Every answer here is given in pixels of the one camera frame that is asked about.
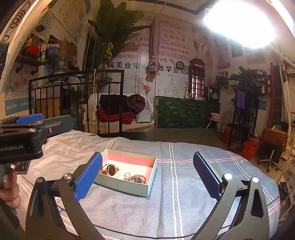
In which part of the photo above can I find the person's left hand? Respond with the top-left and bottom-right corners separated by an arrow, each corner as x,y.
0,168 -> 21,208

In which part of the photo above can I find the black smartphone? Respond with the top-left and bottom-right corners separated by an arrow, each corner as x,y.
15,160 -> 31,174

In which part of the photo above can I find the blue grey striped bedsheet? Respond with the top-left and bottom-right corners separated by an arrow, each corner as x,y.
17,131 -> 280,239

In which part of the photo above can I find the mint green pink-lined box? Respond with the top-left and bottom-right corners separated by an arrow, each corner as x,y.
94,149 -> 157,198

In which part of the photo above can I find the red bucket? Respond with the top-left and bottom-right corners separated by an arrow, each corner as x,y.
241,141 -> 259,160

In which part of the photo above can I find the white wicker swing chair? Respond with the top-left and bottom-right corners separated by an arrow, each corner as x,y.
82,93 -> 154,135

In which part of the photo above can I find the pink stool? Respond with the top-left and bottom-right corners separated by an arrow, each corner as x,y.
206,112 -> 223,132

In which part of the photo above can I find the green patterned cloth table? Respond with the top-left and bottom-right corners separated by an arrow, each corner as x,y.
154,97 -> 221,128

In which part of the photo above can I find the red telephone booth cabinet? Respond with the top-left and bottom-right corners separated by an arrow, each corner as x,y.
188,57 -> 205,99

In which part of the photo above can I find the large green potted plant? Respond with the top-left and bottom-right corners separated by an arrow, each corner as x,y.
88,1 -> 149,67

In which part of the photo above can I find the pink leather strap watch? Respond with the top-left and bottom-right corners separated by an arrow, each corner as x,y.
99,164 -> 119,177

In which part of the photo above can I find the black iron bed frame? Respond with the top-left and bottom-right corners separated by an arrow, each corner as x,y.
28,69 -> 124,136

